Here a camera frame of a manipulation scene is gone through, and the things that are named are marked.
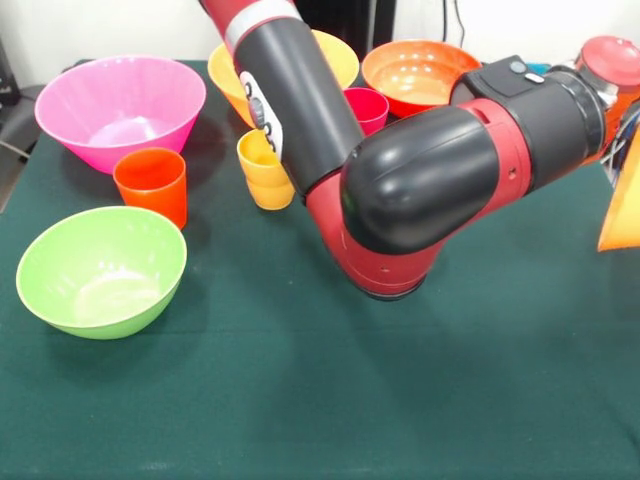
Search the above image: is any dark green table cloth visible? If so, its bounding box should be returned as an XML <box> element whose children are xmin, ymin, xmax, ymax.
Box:
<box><xmin>0</xmin><ymin>58</ymin><xmax>640</xmax><ymax>480</ymax></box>

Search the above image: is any black equipment box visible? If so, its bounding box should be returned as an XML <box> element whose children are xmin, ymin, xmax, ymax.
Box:
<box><xmin>0</xmin><ymin>34</ymin><xmax>22</xmax><ymax>106</ymax></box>

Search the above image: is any black hanging cable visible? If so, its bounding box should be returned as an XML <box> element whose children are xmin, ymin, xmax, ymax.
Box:
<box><xmin>442</xmin><ymin>0</ymin><xmax>467</xmax><ymax>46</ymax></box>

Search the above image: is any green plastic bowl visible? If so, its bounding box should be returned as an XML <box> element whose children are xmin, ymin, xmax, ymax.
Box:
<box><xmin>15</xmin><ymin>205</ymin><xmax>189</xmax><ymax>341</ymax></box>

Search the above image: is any orange plastic bowl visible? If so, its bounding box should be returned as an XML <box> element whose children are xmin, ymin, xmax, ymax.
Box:
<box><xmin>596</xmin><ymin>92</ymin><xmax>640</xmax><ymax>254</ymax></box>
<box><xmin>207</xmin><ymin>29</ymin><xmax>361</xmax><ymax>129</ymax></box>

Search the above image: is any magenta plastic cup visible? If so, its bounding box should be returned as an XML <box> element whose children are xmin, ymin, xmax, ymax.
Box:
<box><xmin>343</xmin><ymin>87</ymin><xmax>391</xmax><ymax>137</ymax></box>

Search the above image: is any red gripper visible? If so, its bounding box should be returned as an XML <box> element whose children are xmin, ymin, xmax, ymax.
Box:
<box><xmin>574</xmin><ymin>33</ymin><xmax>640</xmax><ymax>96</ymax></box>

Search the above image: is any yellow plastic cup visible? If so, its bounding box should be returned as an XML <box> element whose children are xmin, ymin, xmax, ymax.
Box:
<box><xmin>236</xmin><ymin>128</ymin><xmax>296</xmax><ymax>211</ymax></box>

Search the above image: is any pink plastic bowl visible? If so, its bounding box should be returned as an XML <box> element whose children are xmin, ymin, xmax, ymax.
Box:
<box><xmin>33</xmin><ymin>54</ymin><xmax>208</xmax><ymax>175</ymax></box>

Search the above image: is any red plastic cup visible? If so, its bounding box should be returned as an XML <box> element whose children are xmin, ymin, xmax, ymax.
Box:
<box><xmin>112</xmin><ymin>146</ymin><xmax>189</xmax><ymax>231</ymax></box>

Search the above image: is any black cabinet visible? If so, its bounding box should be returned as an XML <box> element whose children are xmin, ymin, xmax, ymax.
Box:
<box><xmin>294</xmin><ymin>0</ymin><xmax>397</xmax><ymax>51</ymax></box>

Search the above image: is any red-orange plastic bowl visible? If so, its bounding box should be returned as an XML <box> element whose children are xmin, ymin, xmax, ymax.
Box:
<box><xmin>360</xmin><ymin>39</ymin><xmax>484</xmax><ymax>120</ymax></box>

